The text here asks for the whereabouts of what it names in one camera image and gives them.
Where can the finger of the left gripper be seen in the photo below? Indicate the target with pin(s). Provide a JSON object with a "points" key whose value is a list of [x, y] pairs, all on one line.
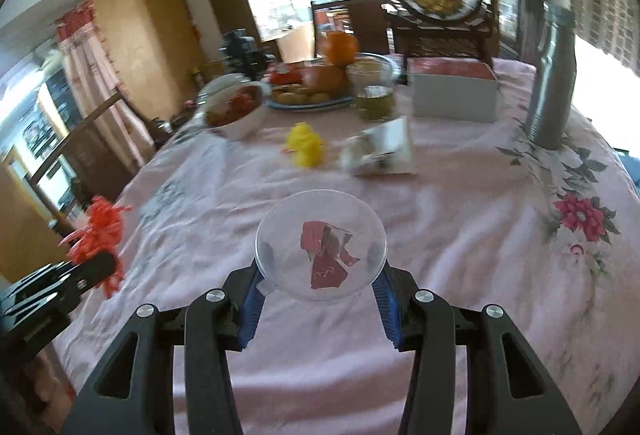
{"points": [[57, 284]]}

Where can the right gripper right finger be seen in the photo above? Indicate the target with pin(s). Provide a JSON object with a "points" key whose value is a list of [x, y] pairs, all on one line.
{"points": [[508, 389]]}

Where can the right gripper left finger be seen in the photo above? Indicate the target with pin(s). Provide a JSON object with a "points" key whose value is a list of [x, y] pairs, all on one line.
{"points": [[130, 389]]}

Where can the clear plastic lid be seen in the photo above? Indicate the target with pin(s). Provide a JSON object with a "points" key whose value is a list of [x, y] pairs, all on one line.
{"points": [[285, 266]]}

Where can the paper cup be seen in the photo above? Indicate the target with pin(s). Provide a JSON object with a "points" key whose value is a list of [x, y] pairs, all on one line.
{"points": [[384, 149]]}

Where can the yellow pom-pom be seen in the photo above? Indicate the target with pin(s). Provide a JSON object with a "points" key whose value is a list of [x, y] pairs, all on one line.
{"points": [[305, 146]]}

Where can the wooden armchair left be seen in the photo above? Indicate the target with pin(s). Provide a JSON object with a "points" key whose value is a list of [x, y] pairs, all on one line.
{"points": [[97, 169]]}

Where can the pink floral tablecloth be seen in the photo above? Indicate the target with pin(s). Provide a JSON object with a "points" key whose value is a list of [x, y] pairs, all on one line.
{"points": [[551, 236]]}

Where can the white floral bowl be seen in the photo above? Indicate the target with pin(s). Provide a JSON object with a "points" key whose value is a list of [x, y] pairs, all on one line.
{"points": [[237, 111]]}

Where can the white red box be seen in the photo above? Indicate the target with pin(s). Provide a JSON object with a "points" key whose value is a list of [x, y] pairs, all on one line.
{"points": [[461, 89]]}

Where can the grey metal bottle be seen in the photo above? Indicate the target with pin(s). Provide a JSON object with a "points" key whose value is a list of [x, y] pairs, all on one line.
{"points": [[553, 89]]}

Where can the red pink curtain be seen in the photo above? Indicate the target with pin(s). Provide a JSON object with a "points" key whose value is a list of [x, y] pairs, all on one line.
{"points": [[93, 79]]}

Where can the glass of green tea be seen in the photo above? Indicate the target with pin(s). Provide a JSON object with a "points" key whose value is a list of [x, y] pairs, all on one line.
{"points": [[373, 80]]}

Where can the red apple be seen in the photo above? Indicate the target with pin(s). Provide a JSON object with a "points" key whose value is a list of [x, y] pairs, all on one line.
{"points": [[325, 79]]}

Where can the blue fruit plate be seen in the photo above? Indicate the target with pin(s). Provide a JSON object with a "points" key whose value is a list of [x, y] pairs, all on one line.
{"points": [[287, 92]]}

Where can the black canister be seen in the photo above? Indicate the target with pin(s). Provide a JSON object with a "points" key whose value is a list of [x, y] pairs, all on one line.
{"points": [[242, 55]]}

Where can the orange fruit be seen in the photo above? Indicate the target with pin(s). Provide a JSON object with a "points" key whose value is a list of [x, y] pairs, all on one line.
{"points": [[339, 48]]}

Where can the dark wooden chair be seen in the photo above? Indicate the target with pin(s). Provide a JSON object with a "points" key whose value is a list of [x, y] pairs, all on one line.
{"points": [[365, 19]]}

